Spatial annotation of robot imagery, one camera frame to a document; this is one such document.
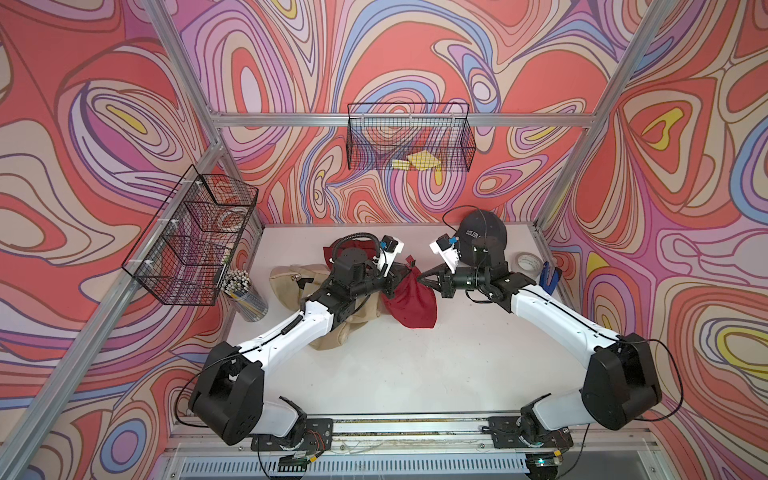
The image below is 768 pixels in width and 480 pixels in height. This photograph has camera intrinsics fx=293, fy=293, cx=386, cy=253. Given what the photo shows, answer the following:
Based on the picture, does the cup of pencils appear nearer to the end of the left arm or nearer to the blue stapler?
the end of the left arm

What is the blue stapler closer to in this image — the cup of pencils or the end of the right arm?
the end of the right arm

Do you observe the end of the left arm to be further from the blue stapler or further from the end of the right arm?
the blue stapler

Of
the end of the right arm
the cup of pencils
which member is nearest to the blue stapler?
the end of the right arm

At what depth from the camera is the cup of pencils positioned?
0.82 metres

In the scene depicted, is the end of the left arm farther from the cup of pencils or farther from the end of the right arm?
the cup of pencils
